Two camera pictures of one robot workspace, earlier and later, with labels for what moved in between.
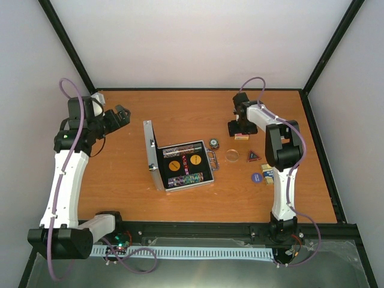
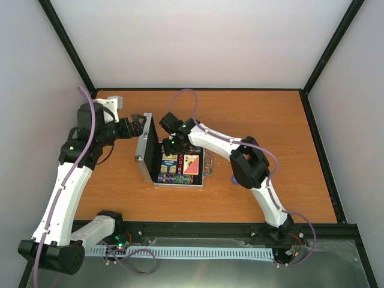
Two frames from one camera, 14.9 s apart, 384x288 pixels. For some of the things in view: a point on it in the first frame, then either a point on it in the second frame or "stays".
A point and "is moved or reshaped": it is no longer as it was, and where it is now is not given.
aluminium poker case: (179, 166) is moved or reshaped
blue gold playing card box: (268, 173) is moved or reshaped
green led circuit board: (122, 240) stays
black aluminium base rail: (231, 233) stays
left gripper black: (116, 123) -> (128, 132)
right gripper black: (233, 129) -> (168, 150)
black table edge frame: (327, 167) stays
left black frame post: (69, 45) stays
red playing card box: (241, 136) -> (191, 166)
